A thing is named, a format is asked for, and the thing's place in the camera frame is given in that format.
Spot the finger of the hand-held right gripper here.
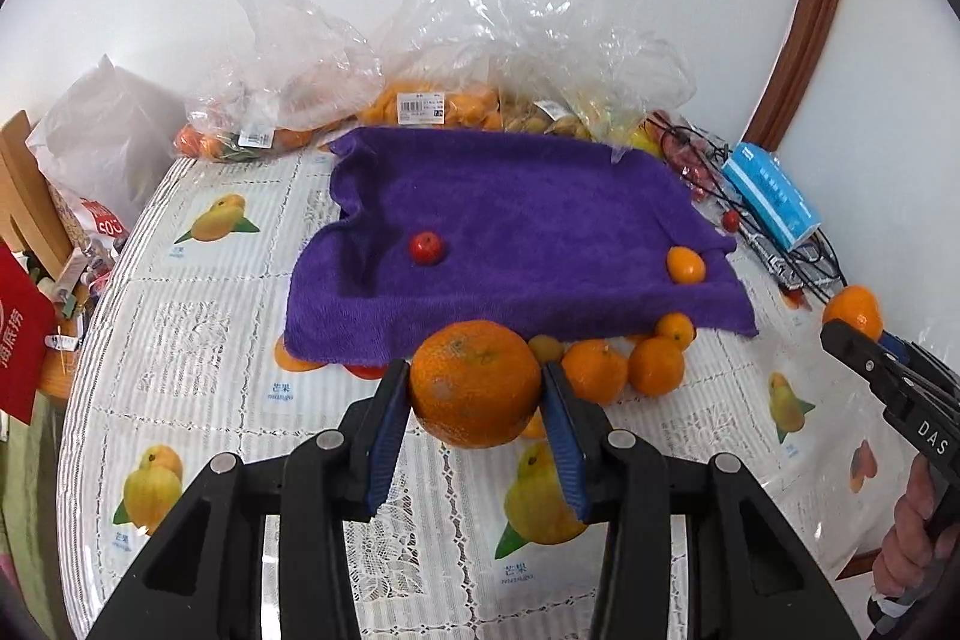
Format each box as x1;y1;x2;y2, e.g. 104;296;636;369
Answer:
879;331;960;395
820;320;917;420

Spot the person's right hand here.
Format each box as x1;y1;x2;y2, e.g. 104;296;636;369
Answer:
872;458;940;605

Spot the purple towel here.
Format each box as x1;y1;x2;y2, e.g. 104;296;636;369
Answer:
283;126;760;367

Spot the blue tissue pack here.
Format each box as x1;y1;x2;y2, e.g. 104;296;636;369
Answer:
721;143;824;252

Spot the clear bag of tangerines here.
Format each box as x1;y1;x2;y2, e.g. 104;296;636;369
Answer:
176;0;380;165

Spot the oval kumquat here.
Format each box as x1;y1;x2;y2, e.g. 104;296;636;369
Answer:
667;246;707;286

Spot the black and silver packet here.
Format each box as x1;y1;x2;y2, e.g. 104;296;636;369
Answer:
750;233;809;298

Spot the clear bag of longans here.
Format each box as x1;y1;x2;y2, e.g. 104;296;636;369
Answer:
495;32;593;140

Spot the black wire rack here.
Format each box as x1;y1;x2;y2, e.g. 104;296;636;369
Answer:
645;113;845;305

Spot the small round kumquat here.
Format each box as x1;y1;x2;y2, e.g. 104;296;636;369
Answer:
655;312;696;350

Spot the white plastic bag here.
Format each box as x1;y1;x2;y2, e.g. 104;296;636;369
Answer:
26;55;179;240

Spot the fruit printed lace tablecloth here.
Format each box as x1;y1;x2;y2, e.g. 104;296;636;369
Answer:
56;149;927;640

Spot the red packet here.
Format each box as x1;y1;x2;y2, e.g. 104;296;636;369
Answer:
0;242;58;425

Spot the mandarin orange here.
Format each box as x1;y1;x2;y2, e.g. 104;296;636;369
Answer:
627;336;686;397
561;342;629;406
823;285;884;341

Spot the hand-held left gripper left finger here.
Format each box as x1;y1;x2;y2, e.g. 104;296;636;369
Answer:
88;359;412;640

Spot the bag of small red fruit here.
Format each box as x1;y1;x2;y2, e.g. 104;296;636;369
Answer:
652;119;725;202

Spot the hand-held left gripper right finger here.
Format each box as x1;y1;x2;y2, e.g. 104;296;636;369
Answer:
541;361;863;640

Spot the large orange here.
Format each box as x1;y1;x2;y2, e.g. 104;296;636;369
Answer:
409;320;542;450

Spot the clear bag of kumquats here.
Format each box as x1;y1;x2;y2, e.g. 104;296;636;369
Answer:
322;0;505;150

